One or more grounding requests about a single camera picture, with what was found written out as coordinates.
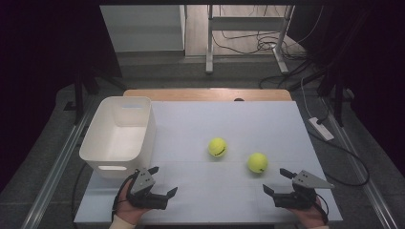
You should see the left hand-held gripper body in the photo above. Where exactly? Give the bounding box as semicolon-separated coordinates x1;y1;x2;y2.
126;167;169;211

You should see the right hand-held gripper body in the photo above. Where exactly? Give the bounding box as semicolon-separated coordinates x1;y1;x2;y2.
272;169;336;211

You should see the yellow tennis ball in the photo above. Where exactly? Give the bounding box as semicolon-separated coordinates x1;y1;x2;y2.
207;136;228;158
246;152;269;175

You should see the white plastic storage bin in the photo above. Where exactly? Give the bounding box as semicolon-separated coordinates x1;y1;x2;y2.
78;95;158;179

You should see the person's left hand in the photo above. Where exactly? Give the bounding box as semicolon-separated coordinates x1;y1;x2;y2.
115;179;151;225

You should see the person's right hand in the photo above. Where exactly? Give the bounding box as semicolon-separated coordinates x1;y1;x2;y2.
286;196;329;229

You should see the white power strip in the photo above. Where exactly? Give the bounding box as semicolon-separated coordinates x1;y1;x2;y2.
308;116;335;142

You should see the white board table cover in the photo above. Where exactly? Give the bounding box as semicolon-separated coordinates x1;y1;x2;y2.
74;100;344;225

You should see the black metal stand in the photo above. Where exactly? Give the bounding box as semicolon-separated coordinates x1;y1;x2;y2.
317;61;355;128
63;65;128;126

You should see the white cabinet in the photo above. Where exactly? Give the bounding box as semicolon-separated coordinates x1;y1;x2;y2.
99;4;187;53

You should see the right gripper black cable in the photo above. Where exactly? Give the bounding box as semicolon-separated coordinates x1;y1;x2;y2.
313;190;330;224

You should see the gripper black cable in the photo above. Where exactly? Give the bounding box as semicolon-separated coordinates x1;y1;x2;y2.
111;169;141;222
313;190;330;224

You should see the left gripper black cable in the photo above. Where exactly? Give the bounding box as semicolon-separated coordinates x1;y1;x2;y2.
111;169;141;222

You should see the black power strip cable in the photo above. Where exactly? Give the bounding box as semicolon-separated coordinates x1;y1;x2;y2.
307;129;371;188

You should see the aluminium floor rail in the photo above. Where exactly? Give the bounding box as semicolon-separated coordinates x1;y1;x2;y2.
321;96;405;229
20;94;96;229

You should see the thin white cable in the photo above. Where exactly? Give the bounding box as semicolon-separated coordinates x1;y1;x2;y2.
300;77;316;119

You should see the tangle of black floor cables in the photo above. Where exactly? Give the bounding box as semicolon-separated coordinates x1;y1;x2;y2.
211;30;309;61

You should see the white metal desk frame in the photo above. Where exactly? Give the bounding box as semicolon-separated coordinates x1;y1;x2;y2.
204;4;295;75

